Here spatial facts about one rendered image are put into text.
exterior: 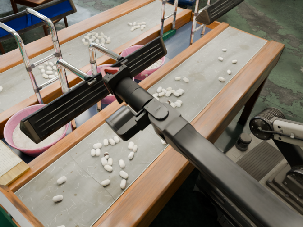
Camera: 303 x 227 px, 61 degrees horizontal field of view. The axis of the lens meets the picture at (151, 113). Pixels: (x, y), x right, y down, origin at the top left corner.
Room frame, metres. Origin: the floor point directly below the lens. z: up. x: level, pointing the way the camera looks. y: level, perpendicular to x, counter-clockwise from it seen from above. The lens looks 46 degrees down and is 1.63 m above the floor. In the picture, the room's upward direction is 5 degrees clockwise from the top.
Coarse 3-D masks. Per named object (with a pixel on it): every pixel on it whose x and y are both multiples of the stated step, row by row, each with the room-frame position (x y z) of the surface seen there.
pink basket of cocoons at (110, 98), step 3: (99, 66) 1.18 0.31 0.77; (102, 66) 1.19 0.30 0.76; (105, 66) 1.19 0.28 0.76; (108, 66) 1.20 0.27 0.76; (90, 69) 1.14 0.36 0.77; (87, 72) 1.11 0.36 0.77; (90, 72) 1.13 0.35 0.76; (108, 96) 0.95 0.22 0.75; (111, 96) 0.95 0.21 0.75; (114, 96) 0.96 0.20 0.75; (102, 99) 0.96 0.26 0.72; (105, 99) 0.96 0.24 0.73; (108, 99) 0.96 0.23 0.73; (111, 99) 0.96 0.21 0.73; (114, 99) 0.97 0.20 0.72; (102, 102) 0.97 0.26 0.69; (105, 102) 0.97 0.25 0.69; (108, 102) 0.97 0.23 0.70; (111, 102) 0.97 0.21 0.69
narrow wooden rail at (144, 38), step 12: (180, 12) 1.97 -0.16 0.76; (168, 24) 1.76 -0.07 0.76; (180, 24) 1.90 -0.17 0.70; (144, 36) 1.55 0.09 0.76; (156, 36) 1.64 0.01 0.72; (120, 48) 1.39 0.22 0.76; (96, 60) 1.24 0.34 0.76; (108, 60) 1.26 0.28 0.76; (84, 72) 1.12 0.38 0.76; (72, 84) 1.04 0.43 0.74; (48, 96) 0.92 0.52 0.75; (12, 108) 0.81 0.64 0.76; (36, 108) 0.85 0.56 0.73; (0, 120) 0.73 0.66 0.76; (0, 132) 0.70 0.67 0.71
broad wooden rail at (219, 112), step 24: (264, 48) 1.53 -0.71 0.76; (240, 72) 1.25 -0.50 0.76; (264, 72) 1.30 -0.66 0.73; (216, 96) 1.02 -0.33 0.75; (240, 96) 1.02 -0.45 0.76; (216, 120) 0.83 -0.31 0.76; (168, 168) 0.55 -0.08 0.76; (192, 168) 0.65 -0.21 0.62; (144, 192) 0.44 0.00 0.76; (168, 192) 0.49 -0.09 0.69; (120, 216) 0.35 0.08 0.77; (144, 216) 0.36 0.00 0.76
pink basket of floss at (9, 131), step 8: (40, 104) 0.84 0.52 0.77; (24, 112) 0.80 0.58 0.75; (32, 112) 0.81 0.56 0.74; (8, 120) 0.73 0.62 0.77; (16, 120) 0.75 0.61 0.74; (8, 128) 0.69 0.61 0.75; (8, 136) 0.66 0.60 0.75; (64, 136) 0.71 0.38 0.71; (24, 152) 0.60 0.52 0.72; (32, 152) 0.60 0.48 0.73; (40, 152) 0.61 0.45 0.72
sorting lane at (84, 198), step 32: (224, 32) 1.75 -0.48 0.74; (192, 64) 1.31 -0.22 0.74; (224, 64) 1.34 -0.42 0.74; (160, 96) 1.00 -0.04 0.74; (192, 96) 1.02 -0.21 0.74; (64, 160) 0.57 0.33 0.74; (96, 160) 0.58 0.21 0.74; (128, 160) 0.59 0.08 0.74; (32, 192) 0.42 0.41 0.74; (64, 192) 0.43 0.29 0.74; (96, 192) 0.44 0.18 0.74; (64, 224) 0.32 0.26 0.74
